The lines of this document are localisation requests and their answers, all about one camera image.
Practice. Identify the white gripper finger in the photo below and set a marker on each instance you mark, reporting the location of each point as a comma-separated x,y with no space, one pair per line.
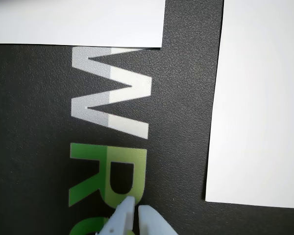
152,222
121,215

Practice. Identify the black mat with WRO print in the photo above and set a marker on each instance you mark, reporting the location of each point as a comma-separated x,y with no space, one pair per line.
27,122

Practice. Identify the white paper sheet marked HOME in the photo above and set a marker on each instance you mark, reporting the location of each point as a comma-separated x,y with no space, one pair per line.
259,110

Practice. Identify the white paper sheet marked 1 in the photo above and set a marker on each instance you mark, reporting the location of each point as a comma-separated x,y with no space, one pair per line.
76,22

